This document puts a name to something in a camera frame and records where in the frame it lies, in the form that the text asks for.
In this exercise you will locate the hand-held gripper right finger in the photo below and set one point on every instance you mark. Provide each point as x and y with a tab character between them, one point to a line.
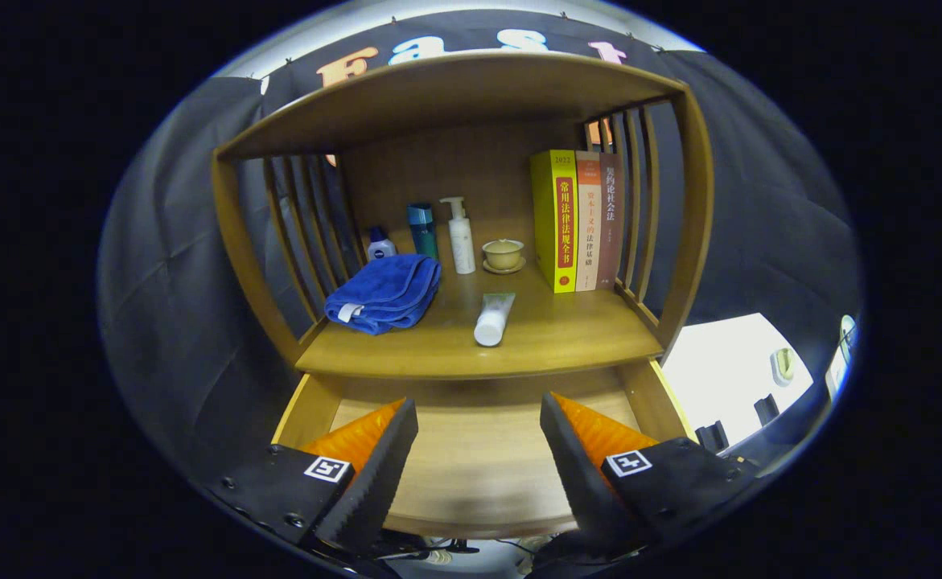
579	474

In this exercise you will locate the small white blue-capped bottle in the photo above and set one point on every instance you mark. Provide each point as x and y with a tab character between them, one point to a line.
380	246

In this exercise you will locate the yellow lidded tea cup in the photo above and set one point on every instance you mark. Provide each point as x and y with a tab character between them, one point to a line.
503	255

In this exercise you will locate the thick yellow book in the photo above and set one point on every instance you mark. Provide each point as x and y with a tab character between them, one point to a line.
547	217

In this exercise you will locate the clear green-capped cleanser tube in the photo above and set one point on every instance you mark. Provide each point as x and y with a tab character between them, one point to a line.
493	320

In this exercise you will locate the wooden drawer with black knob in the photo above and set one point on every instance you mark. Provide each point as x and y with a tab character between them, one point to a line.
479	450

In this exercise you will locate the brown book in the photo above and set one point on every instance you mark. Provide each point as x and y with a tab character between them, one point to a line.
610	217

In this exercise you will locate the white pump bottle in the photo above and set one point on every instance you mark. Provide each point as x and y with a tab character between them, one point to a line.
461	245

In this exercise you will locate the green white tape dispenser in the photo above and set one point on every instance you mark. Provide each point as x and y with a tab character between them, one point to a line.
783	367

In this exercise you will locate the beige book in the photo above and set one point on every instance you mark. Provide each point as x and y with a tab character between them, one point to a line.
588	221

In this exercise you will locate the wooden cabinet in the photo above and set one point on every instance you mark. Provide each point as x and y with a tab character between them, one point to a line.
454	88

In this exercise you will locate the folded blue towel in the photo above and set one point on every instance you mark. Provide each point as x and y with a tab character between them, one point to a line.
386	293

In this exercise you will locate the white side cabinet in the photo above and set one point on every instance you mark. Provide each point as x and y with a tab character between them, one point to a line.
720	370

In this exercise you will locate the small black box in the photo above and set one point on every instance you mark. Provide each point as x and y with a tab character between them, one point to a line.
767	410

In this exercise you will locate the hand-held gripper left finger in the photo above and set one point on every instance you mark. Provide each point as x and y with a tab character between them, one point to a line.
374	474

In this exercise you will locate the black open tray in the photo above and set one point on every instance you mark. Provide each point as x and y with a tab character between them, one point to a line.
712	437

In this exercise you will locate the teal bottle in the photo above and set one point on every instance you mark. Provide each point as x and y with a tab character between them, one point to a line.
422	232

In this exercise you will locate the wooden countertop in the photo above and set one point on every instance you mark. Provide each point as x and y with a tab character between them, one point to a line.
559	334

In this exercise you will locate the white side table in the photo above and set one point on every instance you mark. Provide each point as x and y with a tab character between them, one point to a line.
841	362

